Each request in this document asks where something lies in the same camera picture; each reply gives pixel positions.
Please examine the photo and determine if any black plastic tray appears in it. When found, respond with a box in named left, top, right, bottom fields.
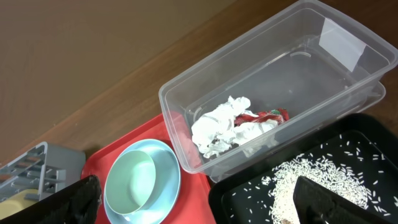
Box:
left=209, top=114, right=397, bottom=223

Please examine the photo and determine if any light green bowl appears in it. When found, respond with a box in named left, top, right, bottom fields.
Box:
left=105, top=151, right=156, bottom=215

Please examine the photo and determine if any white tissue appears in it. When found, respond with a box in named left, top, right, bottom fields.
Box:
left=191, top=96, right=280, bottom=159

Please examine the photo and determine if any clear plastic bin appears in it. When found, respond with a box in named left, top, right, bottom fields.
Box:
left=159, top=1, right=397, bottom=182

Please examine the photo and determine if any grey plastic dishwasher rack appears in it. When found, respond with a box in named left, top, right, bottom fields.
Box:
left=1, top=141, right=86, bottom=202

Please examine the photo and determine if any red plastic tray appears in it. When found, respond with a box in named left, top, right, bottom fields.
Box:
left=81, top=114, right=215, bottom=224

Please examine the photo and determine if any red snack wrapper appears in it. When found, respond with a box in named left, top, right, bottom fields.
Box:
left=234, top=108, right=289, bottom=126

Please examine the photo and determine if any light blue plate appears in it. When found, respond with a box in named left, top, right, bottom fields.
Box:
left=104, top=139, right=181, bottom=223

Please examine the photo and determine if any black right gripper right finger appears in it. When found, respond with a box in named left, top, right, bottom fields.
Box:
left=293, top=176, right=391, bottom=224

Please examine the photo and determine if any rice food waste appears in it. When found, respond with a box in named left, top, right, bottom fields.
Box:
left=229, top=133, right=398, bottom=224

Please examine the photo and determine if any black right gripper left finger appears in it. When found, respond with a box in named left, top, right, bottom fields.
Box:
left=1, top=175, right=102, bottom=224

